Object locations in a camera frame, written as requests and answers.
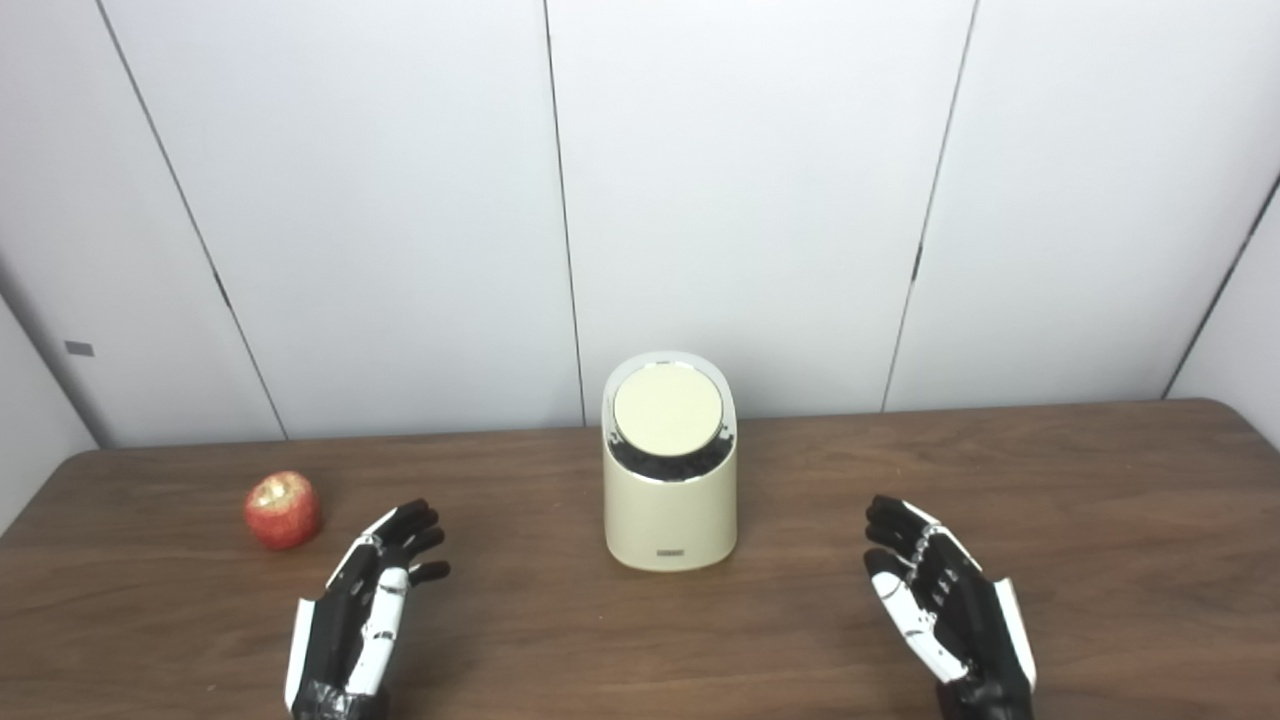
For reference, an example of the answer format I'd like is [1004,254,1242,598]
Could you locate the cream-colored bin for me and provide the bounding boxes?
[601,351,739,573]

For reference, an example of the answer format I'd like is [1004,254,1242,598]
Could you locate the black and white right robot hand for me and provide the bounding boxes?
[863,494,1038,720]

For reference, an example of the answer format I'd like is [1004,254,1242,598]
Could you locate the red apple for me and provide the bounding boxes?
[243,471,323,551]

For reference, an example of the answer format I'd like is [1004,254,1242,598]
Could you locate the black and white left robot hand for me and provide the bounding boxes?
[285,498,451,720]

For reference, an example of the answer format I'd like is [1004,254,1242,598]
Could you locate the black bin liner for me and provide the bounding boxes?
[608,425,737,483]

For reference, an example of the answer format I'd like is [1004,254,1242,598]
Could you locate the round cream bin lid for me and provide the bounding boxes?
[612,364,724,458]

